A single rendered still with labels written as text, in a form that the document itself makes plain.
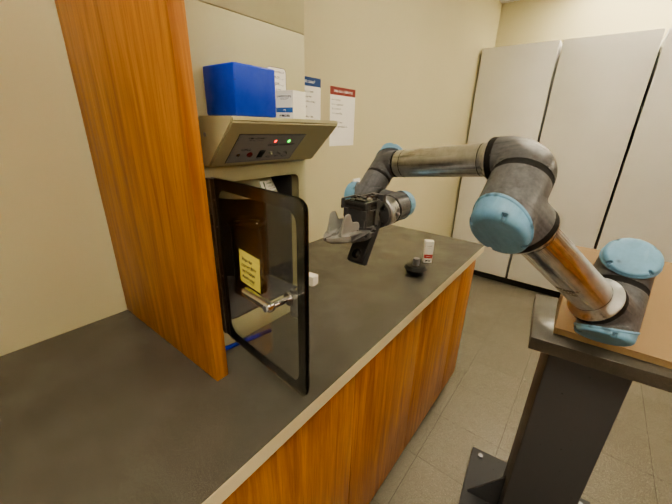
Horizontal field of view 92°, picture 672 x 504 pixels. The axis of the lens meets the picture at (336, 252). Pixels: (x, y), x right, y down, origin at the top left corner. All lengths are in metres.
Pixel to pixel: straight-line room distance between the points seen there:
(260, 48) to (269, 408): 0.79
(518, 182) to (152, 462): 0.82
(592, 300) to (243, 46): 0.93
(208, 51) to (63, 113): 0.47
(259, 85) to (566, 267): 0.71
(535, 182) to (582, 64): 2.87
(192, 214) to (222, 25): 0.39
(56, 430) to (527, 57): 3.64
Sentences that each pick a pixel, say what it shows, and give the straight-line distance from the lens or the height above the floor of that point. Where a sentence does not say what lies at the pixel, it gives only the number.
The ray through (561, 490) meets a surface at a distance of 1.56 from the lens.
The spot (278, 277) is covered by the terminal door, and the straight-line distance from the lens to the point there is 0.61.
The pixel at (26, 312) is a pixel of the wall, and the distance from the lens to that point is 1.19.
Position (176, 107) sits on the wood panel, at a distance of 0.66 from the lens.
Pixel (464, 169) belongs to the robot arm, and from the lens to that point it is 0.83.
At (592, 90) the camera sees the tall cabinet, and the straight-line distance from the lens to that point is 3.52.
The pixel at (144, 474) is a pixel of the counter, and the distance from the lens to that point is 0.74.
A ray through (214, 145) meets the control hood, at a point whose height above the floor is 1.46.
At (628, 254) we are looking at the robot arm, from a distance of 1.04.
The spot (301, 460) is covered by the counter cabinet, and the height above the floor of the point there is 0.74.
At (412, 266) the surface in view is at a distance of 1.35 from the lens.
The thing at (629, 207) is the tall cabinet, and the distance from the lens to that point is 3.55.
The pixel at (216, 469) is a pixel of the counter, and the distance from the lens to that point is 0.70.
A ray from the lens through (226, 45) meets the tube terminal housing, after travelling 0.83.
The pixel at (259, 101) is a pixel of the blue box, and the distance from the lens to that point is 0.72.
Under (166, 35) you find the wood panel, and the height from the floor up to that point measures 1.62.
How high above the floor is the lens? 1.50
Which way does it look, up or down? 21 degrees down
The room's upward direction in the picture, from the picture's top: 2 degrees clockwise
